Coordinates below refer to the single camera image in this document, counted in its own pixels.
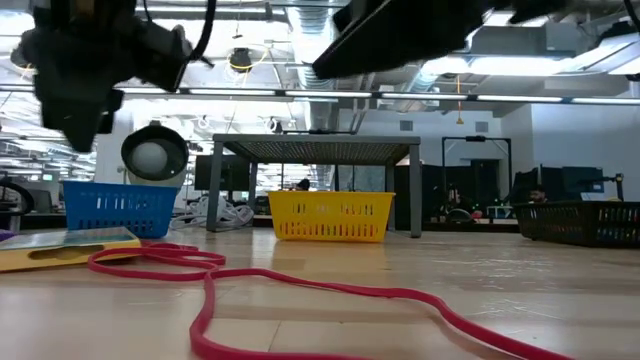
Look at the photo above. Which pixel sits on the purple spiral wrist coil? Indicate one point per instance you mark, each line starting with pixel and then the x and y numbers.
pixel 6 235

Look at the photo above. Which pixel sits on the black computer monitor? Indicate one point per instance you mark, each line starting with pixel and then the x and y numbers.
pixel 235 172

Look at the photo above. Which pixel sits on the black plastic basket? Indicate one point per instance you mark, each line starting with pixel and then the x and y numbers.
pixel 575 222

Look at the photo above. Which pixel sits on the yellow plastic basket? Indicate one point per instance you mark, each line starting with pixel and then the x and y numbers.
pixel 330 217

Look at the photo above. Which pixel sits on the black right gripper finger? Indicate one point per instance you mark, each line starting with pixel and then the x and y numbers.
pixel 380 47

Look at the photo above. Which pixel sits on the long ceiling light strip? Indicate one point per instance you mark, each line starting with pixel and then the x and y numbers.
pixel 325 94

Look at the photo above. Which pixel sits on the person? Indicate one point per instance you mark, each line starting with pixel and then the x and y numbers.
pixel 457 200
pixel 302 185
pixel 537 194

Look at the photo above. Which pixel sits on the grey perforated metal shelf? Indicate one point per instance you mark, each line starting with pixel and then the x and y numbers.
pixel 320 150

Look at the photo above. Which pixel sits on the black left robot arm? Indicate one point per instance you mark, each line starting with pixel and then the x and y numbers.
pixel 90 10

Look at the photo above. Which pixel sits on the yellow green card pack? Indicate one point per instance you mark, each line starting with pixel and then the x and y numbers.
pixel 70 255

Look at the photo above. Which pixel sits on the silver ribbed ventilation duct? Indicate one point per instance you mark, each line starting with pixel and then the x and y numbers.
pixel 314 100

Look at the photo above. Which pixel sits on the black frame stand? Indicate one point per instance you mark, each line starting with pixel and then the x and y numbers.
pixel 475 139

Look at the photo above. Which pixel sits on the blue plastic basket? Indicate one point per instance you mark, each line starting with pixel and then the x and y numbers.
pixel 120 210

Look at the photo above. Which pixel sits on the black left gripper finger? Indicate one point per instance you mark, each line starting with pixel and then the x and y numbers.
pixel 109 112
pixel 70 122

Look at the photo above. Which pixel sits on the long red rubber band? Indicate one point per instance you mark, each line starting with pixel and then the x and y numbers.
pixel 196 334

